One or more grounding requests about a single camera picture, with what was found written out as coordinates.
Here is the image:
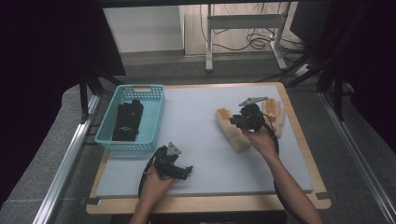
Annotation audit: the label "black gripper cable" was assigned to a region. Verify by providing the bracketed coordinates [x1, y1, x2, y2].
[137, 153, 163, 199]
[262, 112, 310, 224]

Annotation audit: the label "black metal stand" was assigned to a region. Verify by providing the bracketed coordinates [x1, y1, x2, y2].
[285, 46, 347, 121]
[78, 72, 124, 123]

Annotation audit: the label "black curtain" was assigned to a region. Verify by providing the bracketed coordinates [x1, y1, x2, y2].
[289, 0, 396, 146]
[0, 0, 127, 208]

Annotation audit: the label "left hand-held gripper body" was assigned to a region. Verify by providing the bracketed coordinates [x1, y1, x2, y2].
[151, 141, 185, 180]

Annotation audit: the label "white cabinet panel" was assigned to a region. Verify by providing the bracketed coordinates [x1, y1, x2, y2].
[103, 5, 186, 54]

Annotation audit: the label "black floor cables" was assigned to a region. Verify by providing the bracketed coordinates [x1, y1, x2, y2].
[198, 2, 310, 64]

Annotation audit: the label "tan bread-like object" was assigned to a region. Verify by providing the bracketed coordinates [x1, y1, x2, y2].
[216, 107, 252, 153]

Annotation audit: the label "beige knit glove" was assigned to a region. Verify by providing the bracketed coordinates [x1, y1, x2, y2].
[261, 97, 287, 140]

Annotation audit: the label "person's right hand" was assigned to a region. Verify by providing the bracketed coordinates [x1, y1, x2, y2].
[241, 123, 280, 159]

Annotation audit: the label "teal plastic basket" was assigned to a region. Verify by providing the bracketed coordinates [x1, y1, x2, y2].
[93, 84, 166, 153]

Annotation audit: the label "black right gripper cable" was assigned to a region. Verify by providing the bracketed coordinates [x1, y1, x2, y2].
[262, 112, 310, 224]

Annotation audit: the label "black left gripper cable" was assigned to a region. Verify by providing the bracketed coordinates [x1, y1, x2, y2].
[137, 153, 163, 199]

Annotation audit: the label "wooden table board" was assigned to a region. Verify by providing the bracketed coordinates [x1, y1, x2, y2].
[85, 81, 332, 216]

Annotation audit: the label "person's left hand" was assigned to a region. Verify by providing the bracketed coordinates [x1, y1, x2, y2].
[140, 165, 176, 203]

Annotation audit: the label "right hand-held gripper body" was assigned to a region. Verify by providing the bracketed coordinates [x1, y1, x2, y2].
[236, 95, 269, 133]

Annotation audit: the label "aluminium rail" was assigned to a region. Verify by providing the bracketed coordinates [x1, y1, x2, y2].
[32, 92, 101, 224]
[318, 91, 396, 224]

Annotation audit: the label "black gloves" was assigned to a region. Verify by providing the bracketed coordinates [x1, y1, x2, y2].
[111, 98, 145, 143]

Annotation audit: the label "white metal desk frame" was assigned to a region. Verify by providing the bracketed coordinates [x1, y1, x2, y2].
[205, 2, 290, 73]

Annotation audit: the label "white foam mat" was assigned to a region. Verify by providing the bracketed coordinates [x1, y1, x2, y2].
[95, 84, 315, 199]

